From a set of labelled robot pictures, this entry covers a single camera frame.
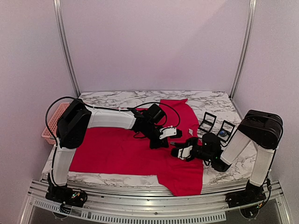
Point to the aluminium front rail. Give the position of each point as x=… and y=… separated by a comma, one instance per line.
x=152, y=205

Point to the black brooch box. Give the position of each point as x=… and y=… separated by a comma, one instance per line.
x=208, y=122
x=229, y=128

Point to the left aluminium post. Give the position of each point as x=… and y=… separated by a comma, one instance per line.
x=65, y=47

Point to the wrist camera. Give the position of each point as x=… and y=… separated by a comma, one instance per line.
x=183, y=153
x=171, y=132

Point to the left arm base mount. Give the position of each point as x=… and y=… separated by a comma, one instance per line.
x=67, y=197

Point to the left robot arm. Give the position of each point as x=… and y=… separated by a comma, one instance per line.
x=79, y=117

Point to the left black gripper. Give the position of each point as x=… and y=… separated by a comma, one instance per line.
x=164, y=143

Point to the black brooch box left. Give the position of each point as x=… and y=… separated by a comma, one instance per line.
x=208, y=122

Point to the red t-shirt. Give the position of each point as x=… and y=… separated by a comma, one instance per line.
x=107, y=150

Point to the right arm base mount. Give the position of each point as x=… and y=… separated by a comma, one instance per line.
x=252, y=197

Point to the right aluminium post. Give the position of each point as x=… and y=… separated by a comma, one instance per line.
x=245, y=46

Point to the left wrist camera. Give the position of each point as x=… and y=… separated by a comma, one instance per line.
x=171, y=132

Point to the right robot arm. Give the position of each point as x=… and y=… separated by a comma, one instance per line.
x=262, y=130

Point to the pink plastic basket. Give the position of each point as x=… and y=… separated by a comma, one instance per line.
x=53, y=124

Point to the black brooch box right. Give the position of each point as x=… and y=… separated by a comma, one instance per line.
x=229, y=128

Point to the aluminium post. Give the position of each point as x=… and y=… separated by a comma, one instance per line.
x=65, y=47
x=245, y=46

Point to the blue round brooch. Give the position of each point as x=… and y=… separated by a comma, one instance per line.
x=223, y=133

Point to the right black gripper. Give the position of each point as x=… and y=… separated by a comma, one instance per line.
x=195, y=152

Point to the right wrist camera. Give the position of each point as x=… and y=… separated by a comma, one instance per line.
x=183, y=153

